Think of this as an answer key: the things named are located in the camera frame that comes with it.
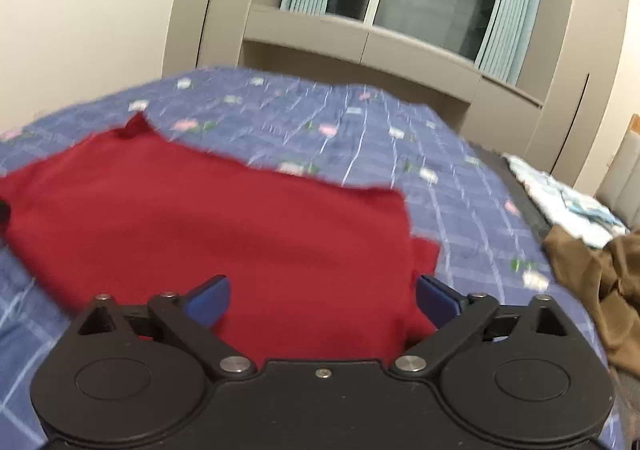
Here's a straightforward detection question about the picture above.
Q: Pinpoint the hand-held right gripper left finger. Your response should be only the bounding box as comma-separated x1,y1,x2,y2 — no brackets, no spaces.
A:
65,274,258,381

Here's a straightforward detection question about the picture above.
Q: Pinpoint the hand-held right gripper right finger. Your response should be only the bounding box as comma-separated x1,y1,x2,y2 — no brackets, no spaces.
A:
390,274,583,381

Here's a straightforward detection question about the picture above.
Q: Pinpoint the red long-sleeve shirt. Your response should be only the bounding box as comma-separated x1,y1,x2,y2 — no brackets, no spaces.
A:
0,112,442,356

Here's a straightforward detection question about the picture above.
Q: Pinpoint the dark grey bed sheet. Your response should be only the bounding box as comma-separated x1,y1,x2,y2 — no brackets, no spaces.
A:
467,141,553,243

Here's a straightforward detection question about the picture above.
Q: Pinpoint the light blue patterned garment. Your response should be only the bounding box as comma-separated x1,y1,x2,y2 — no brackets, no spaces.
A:
502,153,632,251

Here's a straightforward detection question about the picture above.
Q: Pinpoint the brown blanket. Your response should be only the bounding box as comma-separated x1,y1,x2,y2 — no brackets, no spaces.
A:
542,225,640,377

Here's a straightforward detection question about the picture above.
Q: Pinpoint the blue checked floral quilt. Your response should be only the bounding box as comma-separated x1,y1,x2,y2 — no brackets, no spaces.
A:
0,66,617,450

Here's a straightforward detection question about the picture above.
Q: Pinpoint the wooden padded headboard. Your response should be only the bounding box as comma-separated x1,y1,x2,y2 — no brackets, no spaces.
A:
597,114,640,232

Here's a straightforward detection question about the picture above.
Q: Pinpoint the beige window cabinet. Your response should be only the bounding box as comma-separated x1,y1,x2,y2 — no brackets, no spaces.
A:
240,4,545,147

